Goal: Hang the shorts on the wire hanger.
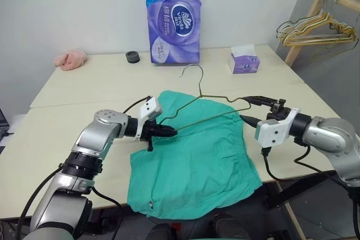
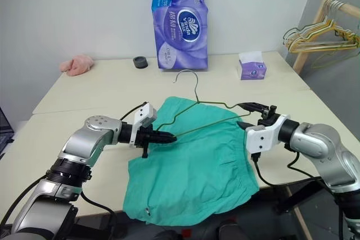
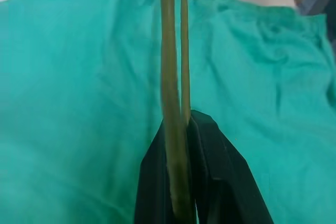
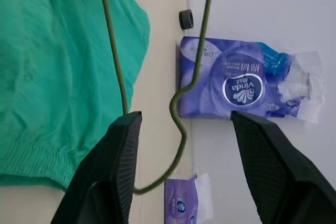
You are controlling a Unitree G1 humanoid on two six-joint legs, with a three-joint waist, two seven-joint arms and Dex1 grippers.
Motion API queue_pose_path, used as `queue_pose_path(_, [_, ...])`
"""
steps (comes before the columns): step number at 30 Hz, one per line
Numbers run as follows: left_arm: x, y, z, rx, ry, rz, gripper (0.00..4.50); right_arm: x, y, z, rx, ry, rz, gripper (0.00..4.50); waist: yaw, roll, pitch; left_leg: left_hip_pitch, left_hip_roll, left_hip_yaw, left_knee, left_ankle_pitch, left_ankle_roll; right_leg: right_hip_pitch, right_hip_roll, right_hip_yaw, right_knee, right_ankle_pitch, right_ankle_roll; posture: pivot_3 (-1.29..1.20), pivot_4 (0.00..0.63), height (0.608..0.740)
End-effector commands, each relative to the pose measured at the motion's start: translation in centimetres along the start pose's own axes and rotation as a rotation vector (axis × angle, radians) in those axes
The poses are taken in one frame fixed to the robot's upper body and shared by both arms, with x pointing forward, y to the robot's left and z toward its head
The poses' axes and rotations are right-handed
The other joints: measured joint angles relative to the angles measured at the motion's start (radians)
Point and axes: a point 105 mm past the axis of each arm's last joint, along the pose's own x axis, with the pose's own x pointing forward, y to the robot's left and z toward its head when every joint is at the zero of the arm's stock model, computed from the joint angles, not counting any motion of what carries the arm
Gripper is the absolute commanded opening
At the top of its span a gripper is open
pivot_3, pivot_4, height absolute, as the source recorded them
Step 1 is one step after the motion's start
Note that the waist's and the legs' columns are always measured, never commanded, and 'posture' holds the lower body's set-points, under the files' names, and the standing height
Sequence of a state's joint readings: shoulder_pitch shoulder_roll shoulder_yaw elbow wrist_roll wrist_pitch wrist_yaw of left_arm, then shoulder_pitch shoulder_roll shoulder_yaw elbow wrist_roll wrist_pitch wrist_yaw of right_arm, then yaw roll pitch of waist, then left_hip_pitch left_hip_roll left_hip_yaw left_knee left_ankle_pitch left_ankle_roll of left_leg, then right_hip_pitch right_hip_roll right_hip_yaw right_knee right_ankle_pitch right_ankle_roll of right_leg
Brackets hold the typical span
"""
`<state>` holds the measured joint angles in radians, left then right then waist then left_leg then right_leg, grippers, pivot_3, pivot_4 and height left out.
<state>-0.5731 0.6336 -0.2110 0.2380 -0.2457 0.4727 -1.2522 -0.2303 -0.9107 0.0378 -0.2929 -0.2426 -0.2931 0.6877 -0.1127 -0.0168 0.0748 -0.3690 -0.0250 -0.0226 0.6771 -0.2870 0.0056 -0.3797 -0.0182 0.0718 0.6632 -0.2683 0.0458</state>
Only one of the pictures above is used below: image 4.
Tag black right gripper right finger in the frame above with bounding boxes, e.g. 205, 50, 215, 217
230, 110, 336, 224

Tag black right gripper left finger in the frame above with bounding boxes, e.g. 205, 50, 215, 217
50, 111, 143, 224

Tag green shorts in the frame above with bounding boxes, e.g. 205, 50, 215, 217
0, 0, 151, 192

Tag small purple tissue pack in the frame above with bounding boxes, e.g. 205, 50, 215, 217
164, 173, 212, 224

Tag large purple tissue pack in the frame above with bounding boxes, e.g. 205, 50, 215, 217
175, 36, 326, 124

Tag dark grey tape roll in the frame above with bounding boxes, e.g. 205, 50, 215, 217
179, 9, 195, 30

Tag green wire hanger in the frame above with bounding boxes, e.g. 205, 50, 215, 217
97, 0, 321, 195

